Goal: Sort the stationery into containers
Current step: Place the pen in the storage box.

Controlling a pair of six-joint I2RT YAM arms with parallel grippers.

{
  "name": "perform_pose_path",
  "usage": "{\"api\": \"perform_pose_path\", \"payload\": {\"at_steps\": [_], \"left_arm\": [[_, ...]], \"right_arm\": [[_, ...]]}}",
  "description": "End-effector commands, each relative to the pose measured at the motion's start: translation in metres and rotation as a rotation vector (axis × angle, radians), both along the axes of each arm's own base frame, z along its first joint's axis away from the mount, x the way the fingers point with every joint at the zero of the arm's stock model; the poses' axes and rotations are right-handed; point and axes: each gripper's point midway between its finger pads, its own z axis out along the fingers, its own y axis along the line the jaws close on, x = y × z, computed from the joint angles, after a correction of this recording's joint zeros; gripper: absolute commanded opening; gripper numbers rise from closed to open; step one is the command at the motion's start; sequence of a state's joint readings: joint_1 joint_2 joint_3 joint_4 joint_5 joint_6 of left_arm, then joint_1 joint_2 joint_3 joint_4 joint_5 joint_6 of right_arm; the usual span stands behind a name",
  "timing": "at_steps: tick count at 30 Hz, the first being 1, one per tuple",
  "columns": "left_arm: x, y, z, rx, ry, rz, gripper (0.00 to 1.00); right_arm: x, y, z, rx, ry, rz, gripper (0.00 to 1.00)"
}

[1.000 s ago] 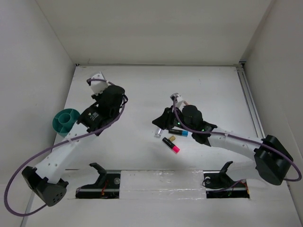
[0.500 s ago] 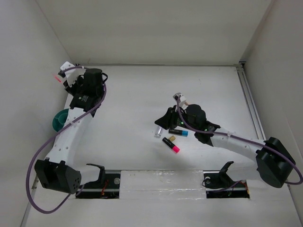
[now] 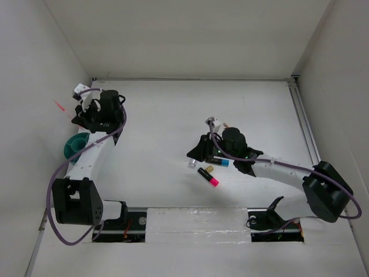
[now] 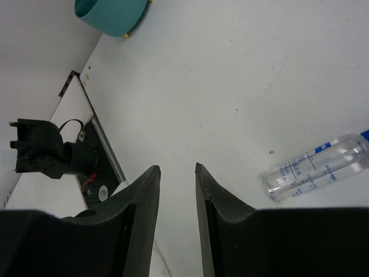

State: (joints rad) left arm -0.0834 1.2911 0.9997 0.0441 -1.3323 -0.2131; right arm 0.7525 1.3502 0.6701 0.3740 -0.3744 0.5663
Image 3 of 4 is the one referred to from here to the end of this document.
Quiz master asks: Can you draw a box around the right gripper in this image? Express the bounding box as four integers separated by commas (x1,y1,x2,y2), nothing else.
186,132,237,162

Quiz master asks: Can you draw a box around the red slim highlighter pen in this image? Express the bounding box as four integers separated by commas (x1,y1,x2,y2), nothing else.
53,99,73,120

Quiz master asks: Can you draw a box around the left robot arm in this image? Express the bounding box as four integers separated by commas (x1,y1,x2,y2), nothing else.
52,89,129,229

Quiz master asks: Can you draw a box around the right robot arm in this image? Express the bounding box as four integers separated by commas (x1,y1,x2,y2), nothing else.
186,127,356,230

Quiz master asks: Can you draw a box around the clear bottle blue cap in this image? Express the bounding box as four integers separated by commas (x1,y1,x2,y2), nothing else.
188,158,198,169

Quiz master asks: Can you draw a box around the black highlighter pink cap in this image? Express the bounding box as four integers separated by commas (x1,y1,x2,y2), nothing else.
197,167,219,187

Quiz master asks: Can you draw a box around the black highlighter blue cap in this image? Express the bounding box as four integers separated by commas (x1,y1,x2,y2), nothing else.
207,158,229,167

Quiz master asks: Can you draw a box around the teal round organizer container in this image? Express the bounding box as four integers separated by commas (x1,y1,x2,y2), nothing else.
63,132,89,159

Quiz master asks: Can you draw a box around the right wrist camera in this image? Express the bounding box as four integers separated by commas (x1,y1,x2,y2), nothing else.
205,117,225,133

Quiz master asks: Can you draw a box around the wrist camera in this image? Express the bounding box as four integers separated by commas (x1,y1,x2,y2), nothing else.
205,117,225,133
72,83,89,101

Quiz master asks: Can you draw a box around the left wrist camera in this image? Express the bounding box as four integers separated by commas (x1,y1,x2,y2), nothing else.
72,83,89,101

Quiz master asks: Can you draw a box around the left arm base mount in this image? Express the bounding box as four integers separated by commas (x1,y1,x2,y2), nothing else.
92,201,148,243

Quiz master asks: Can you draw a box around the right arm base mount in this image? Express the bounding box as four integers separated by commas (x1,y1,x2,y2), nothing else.
245,196,304,242

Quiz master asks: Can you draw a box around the aluminium rail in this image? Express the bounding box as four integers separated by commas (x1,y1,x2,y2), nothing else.
286,76,321,164

